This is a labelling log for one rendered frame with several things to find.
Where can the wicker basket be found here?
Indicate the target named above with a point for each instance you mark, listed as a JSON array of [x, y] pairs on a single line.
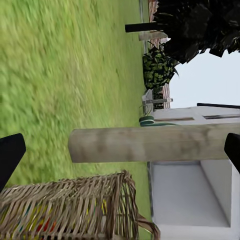
[[73, 209]]

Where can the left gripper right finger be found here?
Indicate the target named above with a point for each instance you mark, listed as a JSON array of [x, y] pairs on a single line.
[[232, 149]]

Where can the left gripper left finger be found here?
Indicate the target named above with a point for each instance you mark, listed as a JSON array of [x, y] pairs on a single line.
[[12, 149]]

